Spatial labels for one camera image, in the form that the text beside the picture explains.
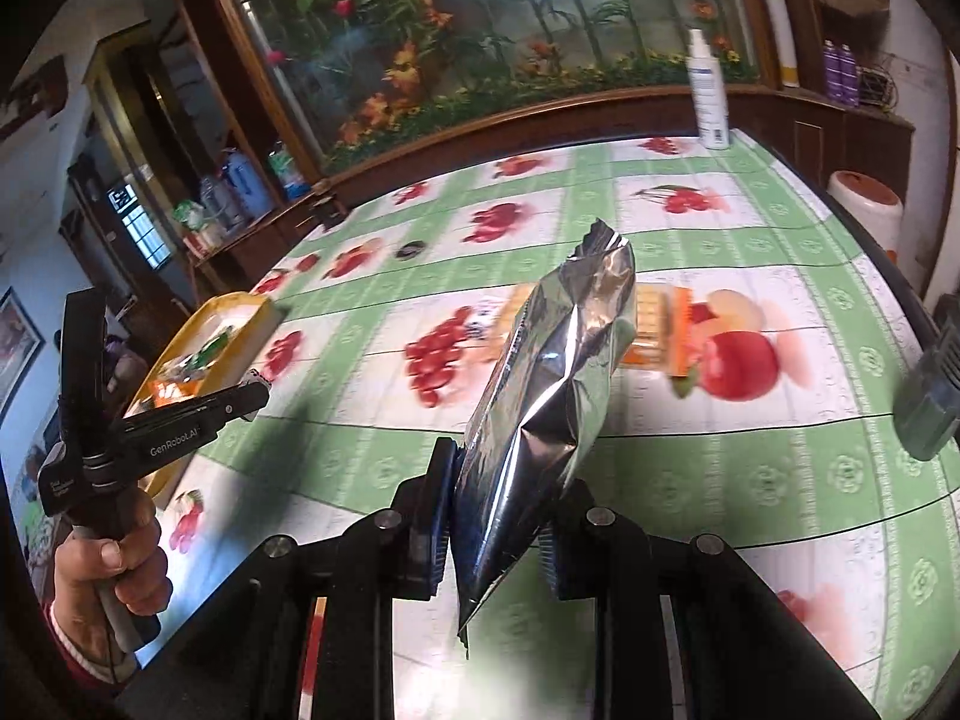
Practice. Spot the green chip packet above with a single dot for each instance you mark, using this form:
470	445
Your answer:
210	351

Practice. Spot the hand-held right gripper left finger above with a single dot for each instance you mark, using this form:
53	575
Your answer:
442	525

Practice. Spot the person's left forearm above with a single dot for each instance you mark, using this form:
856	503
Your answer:
75	652

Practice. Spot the green white bag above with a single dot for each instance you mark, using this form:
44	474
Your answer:
187	214

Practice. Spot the orange snack packet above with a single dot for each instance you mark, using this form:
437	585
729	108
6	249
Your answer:
169	388

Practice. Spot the silver black snack packet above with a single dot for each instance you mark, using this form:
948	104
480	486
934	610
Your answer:
547	390

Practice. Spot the purple bottle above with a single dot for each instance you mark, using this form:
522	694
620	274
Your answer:
832	71
850	75

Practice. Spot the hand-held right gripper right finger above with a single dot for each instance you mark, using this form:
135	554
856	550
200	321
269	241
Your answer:
552	562

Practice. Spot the orange white plastic stool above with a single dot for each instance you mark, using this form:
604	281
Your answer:
862	202

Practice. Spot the blue thermos jug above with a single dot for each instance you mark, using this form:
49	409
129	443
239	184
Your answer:
249	184

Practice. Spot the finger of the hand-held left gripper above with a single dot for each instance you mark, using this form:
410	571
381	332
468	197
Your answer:
240	401

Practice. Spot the glass flower display case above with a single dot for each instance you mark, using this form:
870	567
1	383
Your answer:
487	15

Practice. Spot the framed wall picture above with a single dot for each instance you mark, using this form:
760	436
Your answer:
15	345

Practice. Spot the orange edged cracker packet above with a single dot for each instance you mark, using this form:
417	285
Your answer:
652	322

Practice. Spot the black round lid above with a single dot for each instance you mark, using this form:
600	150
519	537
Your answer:
411	248

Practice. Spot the white spray bottle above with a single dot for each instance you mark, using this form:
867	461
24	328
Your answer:
709	97

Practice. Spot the grey plastic object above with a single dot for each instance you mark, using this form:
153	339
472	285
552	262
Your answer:
930	390

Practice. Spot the person's left hand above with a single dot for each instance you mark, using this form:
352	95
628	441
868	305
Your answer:
82	562

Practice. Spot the dark glass bottle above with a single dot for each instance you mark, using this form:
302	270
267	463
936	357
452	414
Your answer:
328	202

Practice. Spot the yellow-edged cardboard tray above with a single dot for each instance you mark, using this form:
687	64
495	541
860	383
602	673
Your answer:
225	311

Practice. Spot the clear plastic water bottle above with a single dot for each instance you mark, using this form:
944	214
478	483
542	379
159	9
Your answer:
286	172

